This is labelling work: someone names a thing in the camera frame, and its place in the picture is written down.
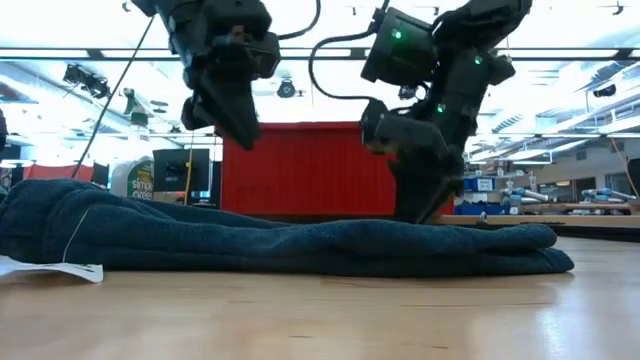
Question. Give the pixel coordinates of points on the dark navy towel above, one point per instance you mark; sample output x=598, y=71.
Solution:
x=300, y=245

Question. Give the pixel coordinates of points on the red hanging cloth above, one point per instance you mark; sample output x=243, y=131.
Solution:
x=55, y=172

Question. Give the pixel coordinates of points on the small metal clamp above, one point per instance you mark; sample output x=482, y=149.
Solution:
x=483, y=218

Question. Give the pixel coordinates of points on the black computer monitor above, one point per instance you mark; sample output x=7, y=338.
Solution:
x=175, y=170

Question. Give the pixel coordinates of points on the cleaner spray bottle green label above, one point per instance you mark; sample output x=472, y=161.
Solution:
x=141, y=182

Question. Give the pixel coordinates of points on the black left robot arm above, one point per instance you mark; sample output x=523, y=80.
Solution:
x=215, y=20

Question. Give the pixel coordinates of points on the small black monitor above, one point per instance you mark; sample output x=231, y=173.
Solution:
x=101, y=175

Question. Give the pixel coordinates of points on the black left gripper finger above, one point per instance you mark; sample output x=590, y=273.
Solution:
x=196, y=114
x=235, y=115

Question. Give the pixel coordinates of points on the grey background robot arm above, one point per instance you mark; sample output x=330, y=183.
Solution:
x=605, y=194
x=525, y=195

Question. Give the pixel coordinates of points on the black ceiling rail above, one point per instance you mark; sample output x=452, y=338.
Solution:
x=357, y=52

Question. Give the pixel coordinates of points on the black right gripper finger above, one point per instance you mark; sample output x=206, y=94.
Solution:
x=447, y=185
x=415, y=190

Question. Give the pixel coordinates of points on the background wooden workbench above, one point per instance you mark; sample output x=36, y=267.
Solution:
x=575, y=207

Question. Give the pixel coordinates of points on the blue storage bin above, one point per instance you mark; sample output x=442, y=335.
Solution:
x=480, y=209

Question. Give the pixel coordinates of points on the light wooden desk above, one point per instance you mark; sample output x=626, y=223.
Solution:
x=550, y=220

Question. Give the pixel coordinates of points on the black ceiling spotlight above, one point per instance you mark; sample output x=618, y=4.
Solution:
x=605, y=91
x=286, y=89
x=407, y=92
x=87, y=82

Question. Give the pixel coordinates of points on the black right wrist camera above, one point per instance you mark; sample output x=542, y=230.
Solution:
x=400, y=130

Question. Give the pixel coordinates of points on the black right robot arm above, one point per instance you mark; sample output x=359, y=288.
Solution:
x=400, y=50

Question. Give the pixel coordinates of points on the red plastic laundry basket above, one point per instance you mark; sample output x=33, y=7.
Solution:
x=310, y=170

